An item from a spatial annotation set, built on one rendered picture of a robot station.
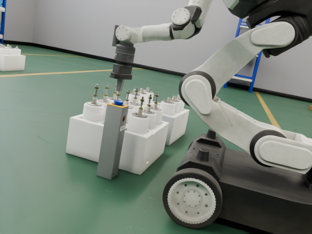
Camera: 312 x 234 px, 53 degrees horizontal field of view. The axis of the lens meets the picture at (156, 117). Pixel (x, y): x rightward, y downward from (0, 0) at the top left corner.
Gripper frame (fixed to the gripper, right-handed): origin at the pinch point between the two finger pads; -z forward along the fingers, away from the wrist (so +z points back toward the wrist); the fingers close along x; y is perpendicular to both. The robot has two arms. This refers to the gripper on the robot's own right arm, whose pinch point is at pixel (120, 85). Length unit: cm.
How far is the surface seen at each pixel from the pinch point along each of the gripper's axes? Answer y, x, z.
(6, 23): 653, 322, 8
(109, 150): -14.6, -17.0, -24.6
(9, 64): 249, 95, -30
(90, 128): 4.9, -9.6, -21.6
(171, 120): -2, 50, -21
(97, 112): 6.5, -5.3, -14.5
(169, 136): -3, 50, -31
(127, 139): -12.8, -3.9, -22.1
